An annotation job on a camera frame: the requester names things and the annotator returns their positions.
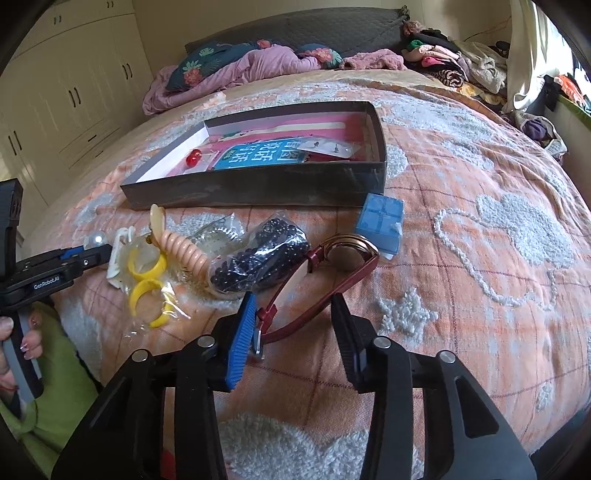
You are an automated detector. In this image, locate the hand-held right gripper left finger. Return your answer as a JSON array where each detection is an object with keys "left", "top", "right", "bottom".
[{"left": 51, "top": 292, "right": 259, "bottom": 480}]

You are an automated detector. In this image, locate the small clear earring bag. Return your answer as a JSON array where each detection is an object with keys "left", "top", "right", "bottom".
[{"left": 302, "top": 137, "right": 362, "bottom": 163}]

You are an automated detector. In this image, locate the bagged clear spiral hair tie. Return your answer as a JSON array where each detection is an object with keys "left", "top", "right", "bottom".
[{"left": 186, "top": 212, "right": 248, "bottom": 260}]

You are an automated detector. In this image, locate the pile of folded clothes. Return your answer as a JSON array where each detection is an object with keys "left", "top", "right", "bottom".
[{"left": 401, "top": 21, "right": 509, "bottom": 108}]

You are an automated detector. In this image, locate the small blue box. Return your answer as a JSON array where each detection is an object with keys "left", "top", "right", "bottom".
[{"left": 354, "top": 192, "right": 405, "bottom": 260}]

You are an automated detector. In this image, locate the peach spiral hair tie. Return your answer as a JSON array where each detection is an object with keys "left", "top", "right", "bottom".
[{"left": 150, "top": 203, "right": 211, "bottom": 283}]

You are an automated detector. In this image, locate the pink fluffy cloth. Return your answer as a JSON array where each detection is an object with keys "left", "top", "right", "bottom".
[{"left": 343, "top": 49, "right": 410, "bottom": 71}]

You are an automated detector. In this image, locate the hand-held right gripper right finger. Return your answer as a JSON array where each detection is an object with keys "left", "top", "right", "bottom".
[{"left": 329, "top": 292, "right": 539, "bottom": 480}]

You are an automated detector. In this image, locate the purple quilt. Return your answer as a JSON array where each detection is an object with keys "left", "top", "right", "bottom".
[{"left": 141, "top": 47, "right": 320, "bottom": 116}]

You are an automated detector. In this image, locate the blue booklet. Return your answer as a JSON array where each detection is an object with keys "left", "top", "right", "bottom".
[{"left": 211, "top": 137, "right": 315, "bottom": 173}]

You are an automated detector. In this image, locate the large floral pillow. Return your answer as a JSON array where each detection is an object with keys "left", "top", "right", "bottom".
[{"left": 165, "top": 40, "right": 260, "bottom": 92}]

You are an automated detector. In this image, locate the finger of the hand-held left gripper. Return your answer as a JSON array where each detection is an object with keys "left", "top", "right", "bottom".
[{"left": 59, "top": 243, "right": 114, "bottom": 278}]

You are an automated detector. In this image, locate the dark cardboard box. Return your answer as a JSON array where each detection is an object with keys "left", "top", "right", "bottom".
[{"left": 120, "top": 100, "right": 387, "bottom": 211}]

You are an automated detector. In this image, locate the red strap wristwatch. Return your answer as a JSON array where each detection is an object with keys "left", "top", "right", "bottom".
[{"left": 254, "top": 233, "right": 380, "bottom": 359}]

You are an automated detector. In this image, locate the person's green clothing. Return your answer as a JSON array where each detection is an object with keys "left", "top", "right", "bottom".
[{"left": 0, "top": 302, "right": 103, "bottom": 478}]

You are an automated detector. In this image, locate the small floral pillow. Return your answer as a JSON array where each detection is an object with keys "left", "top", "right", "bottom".
[{"left": 297, "top": 42, "right": 345, "bottom": 71}]

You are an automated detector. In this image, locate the beige bed sheet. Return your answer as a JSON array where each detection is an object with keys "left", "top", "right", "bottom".
[{"left": 18, "top": 65, "right": 465, "bottom": 241}]

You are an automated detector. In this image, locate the white hair claw clip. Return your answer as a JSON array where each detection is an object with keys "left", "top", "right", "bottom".
[{"left": 84, "top": 225, "right": 140, "bottom": 290}]

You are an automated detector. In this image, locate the person's left hand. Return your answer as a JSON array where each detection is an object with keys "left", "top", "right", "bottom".
[{"left": 0, "top": 314, "right": 45, "bottom": 394}]

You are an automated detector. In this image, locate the basket of clothes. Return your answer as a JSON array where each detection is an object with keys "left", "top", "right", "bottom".
[{"left": 512, "top": 110, "right": 570, "bottom": 161}]

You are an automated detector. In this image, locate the bag of black beads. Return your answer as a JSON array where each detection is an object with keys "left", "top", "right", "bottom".
[{"left": 207, "top": 210, "right": 311, "bottom": 302}]

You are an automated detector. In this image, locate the grey quilted headboard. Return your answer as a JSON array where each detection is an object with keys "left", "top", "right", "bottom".
[{"left": 185, "top": 6, "right": 410, "bottom": 71}]

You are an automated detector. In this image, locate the bag of yellow rings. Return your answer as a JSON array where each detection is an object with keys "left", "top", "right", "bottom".
[{"left": 124, "top": 250, "right": 193, "bottom": 331}]

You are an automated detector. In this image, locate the white curtain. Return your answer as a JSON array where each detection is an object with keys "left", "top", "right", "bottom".
[{"left": 502, "top": 0, "right": 563, "bottom": 114}]

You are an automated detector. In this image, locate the cream wardrobe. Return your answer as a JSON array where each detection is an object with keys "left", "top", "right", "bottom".
[{"left": 0, "top": 0, "right": 156, "bottom": 232}]

